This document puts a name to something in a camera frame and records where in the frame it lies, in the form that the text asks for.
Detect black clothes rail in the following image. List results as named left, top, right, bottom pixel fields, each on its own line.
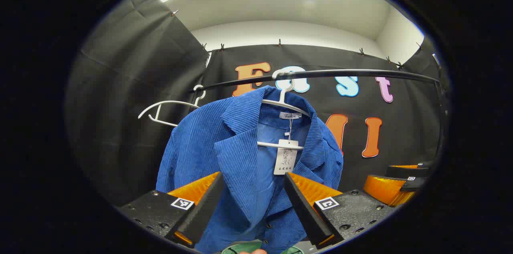
left=188, top=69, right=447, bottom=162

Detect row of small cloth clips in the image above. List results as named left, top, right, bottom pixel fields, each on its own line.
left=170, top=10, right=423, bottom=68

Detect white plastic clothes hanger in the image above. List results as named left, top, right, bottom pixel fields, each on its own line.
left=138, top=85, right=206, bottom=127
left=256, top=68, right=310, bottom=151

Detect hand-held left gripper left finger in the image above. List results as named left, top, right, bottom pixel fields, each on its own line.
left=117, top=171, right=225, bottom=248

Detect white paper hang tag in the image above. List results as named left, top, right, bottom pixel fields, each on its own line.
left=274, top=139, right=299, bottom=175

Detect blue corduroy jacket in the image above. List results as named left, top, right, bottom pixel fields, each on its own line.
left=156, top=85, right=344, bottom=254

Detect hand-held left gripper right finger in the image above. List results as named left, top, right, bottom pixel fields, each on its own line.
left=283, top=172, right=396, bottom=249

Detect black backdrop cloth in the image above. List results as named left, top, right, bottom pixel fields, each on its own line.
left=66, top=0, right=445, bottom=206

